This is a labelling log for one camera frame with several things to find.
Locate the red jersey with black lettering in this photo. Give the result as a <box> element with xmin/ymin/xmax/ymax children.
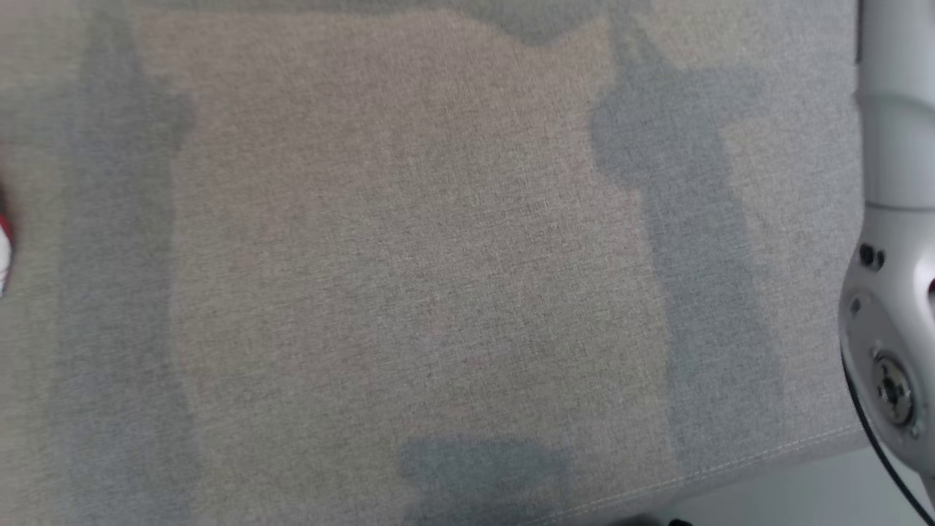
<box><xmin>0</xmin><ymin>207</ymin><xmax>14</xmax><ymax>297</ymax></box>

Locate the grey fabric sofa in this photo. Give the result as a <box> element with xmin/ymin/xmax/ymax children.
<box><xmin>0</xmin><ymin>0</ymin><xmax>935</xmax><ymax>526</ymax></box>

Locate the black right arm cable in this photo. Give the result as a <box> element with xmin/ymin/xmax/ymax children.
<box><xmin>839</xmin><ymin>343</ymin><xmax>935</xmax><ymax>526</ymax></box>

